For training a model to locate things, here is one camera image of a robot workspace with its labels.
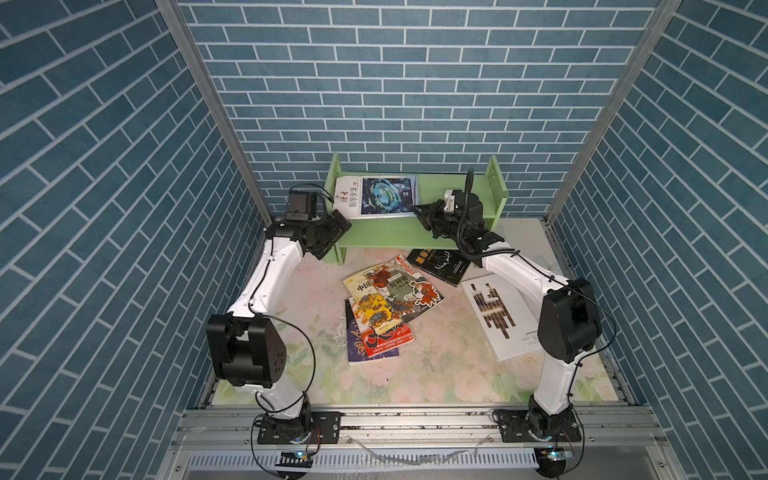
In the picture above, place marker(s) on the dark purple book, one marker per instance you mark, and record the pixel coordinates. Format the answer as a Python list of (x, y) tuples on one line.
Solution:
[(356, 351)]

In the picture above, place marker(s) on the white book with brown bars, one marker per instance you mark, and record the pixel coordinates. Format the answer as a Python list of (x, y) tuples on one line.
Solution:
[(505, 318)]

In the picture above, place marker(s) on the blue sci-fi magazine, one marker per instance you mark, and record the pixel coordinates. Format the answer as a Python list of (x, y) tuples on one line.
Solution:
[(376, 197)]

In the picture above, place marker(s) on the black book with gold text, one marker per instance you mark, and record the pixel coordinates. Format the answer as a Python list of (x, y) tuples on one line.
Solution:
[(448, 266)]

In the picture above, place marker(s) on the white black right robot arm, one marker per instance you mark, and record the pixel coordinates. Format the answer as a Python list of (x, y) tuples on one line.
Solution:
[(569, 319)]

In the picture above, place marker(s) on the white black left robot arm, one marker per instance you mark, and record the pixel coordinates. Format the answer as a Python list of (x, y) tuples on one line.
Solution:
[(246, 349)]

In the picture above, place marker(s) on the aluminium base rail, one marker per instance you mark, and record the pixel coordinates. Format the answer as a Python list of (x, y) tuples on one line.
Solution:
[(600, 425)]

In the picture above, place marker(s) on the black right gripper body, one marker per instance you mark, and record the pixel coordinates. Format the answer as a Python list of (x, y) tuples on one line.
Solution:
[(441, 223)]

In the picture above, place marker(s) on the green red illustrated comic book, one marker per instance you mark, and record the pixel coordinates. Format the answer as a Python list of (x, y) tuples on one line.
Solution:
[(406, 290)]

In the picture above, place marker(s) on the yellow red illustrated book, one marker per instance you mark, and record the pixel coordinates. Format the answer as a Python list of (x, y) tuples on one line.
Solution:
[(381, 331)]

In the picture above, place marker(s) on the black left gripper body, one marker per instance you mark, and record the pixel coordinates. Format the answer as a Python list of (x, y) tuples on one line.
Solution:
[(325, 231)]

